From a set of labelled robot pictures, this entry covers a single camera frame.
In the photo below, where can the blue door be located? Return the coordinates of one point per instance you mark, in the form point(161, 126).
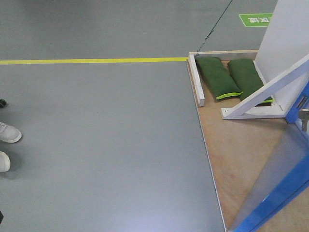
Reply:
point(284, 176)

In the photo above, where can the white far edge batten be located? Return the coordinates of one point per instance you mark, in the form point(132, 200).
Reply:
point(193, 71)

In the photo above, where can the green sandbag left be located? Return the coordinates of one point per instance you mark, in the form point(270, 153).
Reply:
point(217, 77)

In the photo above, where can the green sandbag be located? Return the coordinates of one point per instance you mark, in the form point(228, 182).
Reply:
point(245, 75)
point(217, 77)

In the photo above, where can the green sandbag right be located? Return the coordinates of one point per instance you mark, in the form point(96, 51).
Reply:
point(245, 75)

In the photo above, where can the wooden platform base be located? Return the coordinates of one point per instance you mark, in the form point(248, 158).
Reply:
point(237, 149)

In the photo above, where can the white far triangular brace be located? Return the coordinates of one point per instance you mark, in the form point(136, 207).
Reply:
point(248, 109)

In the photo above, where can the green floor sign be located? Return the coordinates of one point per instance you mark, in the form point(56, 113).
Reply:
point(256, 20)

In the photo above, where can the white sneaker front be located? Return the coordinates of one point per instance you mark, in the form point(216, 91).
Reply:
point(9, 134)

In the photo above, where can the white sneaker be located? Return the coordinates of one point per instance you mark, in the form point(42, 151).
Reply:
point(5, 162)
point(9, 134)

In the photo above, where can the steel latch edge plate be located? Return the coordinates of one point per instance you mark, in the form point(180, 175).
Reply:
point(302, 102)

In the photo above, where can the white sneaker rear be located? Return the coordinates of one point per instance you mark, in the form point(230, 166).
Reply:
point(5, 162)

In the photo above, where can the black object bottom left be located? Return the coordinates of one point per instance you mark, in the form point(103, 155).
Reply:
point(1, 217)

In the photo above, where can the steel door lever handle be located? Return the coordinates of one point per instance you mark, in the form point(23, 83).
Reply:
point(303, 115)

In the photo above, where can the white door frame panel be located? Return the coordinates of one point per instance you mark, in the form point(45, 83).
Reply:
point(286, 39)

